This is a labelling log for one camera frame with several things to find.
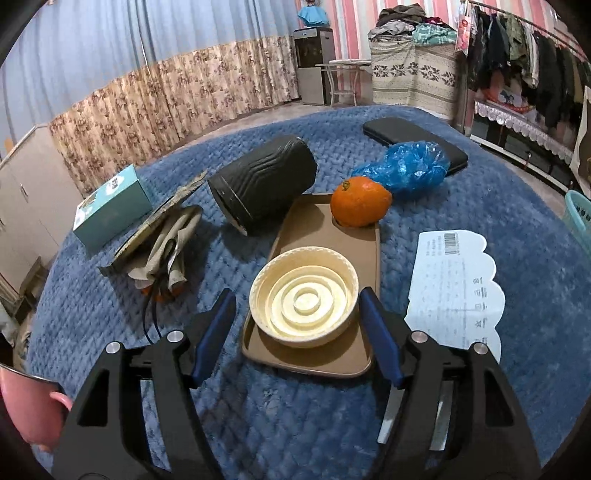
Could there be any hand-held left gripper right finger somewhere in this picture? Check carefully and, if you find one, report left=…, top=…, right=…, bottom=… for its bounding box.
left=359, top=286, right=542, bottom=480

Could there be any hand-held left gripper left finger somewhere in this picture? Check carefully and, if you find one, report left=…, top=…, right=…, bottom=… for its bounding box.
left=52, top=288, right=237, bottom=480

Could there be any beige cloth pouch with cord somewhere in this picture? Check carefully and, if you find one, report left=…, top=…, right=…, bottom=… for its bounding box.
left=127, top=205, right=204, bottom=344

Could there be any printed foil snack packet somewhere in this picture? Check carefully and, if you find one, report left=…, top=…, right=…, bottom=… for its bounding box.
left=98, top=171, right=208, bottom=278

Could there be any blue plastic bag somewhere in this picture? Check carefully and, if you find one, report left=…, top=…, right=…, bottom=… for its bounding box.
left=351, top=141, right=451, bottom=200

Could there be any light blue plastic basket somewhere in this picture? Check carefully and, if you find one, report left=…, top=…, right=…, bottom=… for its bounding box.
left=564, top=190, right=591, bottom=250

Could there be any small orange peel piece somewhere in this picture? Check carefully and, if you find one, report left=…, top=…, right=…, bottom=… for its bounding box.
left=143, top=286, right=175, bottom=304

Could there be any cream ridged bowl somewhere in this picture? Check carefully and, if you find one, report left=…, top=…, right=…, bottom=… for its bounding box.
left=249, top=247, right=360, bottom=348

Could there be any white printed paper sheet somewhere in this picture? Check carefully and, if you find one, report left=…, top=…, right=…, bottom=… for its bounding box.
left=404, top=228, right=506, bottom=363

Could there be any brown plastic tray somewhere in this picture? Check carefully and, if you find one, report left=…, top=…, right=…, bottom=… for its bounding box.
left=241, top=194, right=382, bottom=379

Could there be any orange fruit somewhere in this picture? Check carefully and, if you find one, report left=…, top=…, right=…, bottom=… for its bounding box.
left=330, top=176, right=393, bottom=228

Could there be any black ribbed cylinder container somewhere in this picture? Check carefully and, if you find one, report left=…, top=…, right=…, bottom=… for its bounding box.
left=207, top=135, right=318, bottom=236

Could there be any teal tissue box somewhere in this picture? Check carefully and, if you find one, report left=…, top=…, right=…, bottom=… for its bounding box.
left=73, top=165, right=155, bottom=254

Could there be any pink mug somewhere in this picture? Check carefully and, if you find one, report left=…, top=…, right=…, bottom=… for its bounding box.
left=0, top=364, right=75, bottom=453

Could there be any black phone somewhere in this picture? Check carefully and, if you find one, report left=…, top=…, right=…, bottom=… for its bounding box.
left=362, top=117, right=469, bottom=177

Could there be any beige wooden cabinet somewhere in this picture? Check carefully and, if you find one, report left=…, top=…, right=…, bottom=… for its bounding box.
left=0, top=124, right=84, bottom=296

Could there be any blue and floral curtain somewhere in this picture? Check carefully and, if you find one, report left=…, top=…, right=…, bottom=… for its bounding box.
left=0, top=0, right=305, bottom=199

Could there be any stand with lace cloth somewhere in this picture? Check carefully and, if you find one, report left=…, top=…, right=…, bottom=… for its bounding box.
left=468, top=99, right=580, bottom=185

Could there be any cabinet under patterned cloth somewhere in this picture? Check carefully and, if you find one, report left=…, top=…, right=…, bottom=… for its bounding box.
left=369, top=39, right=462, bottom=121

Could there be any small white table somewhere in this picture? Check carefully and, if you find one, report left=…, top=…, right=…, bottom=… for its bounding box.
left=316, top=59, right=372, bottom=107

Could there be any red framed picture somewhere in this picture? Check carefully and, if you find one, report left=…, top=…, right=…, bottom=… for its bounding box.
left=489, top=88, right=525, bottom=108

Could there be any grey water dispenser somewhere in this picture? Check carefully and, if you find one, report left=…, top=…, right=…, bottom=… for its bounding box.
left=294, top=27, right=337, bottom=107

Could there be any board under white cloth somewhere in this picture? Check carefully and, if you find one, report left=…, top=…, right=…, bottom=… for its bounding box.
left=571, top=85, right=591, bottom=188

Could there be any pile of folded clothes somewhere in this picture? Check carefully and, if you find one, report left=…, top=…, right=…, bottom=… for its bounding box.
left=369, top=4, right=458, bottom=46

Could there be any pink hanging packet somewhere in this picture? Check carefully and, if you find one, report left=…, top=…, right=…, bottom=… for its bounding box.
left=455, top=4, right=476, bottom=54

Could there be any row of hanging clothes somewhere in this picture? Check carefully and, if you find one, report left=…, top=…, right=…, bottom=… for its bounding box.
left=464, top=0, right=591, bottom=130

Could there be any blue wrapped potted plant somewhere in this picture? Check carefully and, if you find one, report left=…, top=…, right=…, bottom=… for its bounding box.
left=298, top=0, right=329, bottom=27

